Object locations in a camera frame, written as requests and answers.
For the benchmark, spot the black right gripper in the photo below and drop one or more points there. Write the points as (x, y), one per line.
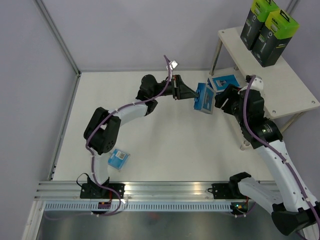
(231, 92)

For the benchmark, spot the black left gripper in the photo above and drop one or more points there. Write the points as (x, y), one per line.
(183, 91)

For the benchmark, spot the blue Harry's razor box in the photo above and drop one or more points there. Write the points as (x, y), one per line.
(220, 83)
(205, 101)

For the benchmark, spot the green black Gillette box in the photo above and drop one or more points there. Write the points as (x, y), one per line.
(278, 30)
(256, 18)

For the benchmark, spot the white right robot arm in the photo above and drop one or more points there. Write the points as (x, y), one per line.
(294, 208)

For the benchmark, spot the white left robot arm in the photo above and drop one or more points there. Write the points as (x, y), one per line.
(103, 128)

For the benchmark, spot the white two-tier shelf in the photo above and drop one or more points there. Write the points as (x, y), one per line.
(284, 92)

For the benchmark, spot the clear blue razor blister pack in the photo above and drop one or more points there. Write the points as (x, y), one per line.
(118, 158)

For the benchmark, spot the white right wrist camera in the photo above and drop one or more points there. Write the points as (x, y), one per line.
(257, 84)

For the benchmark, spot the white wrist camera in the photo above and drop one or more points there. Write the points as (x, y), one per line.
(173, 64)
(257, 84)

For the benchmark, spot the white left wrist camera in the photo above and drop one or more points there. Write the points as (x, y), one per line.
(173, 64)

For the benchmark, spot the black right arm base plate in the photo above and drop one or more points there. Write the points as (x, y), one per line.
(228, 191)

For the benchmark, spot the right aluminium frame post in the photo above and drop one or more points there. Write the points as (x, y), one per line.
(291, 7)

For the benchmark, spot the aluminium frame post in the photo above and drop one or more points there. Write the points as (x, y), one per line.
(291, 7)
(57, 35)

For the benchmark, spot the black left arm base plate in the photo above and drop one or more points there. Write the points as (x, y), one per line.
(92, 191)

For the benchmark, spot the left aluminium frame post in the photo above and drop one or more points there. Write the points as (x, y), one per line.
(57, 35)

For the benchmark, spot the aluminium front rail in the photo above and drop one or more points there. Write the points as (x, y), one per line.
(137, 191)

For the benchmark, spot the white slotted cable duct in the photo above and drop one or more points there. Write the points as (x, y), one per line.
(139, 206)

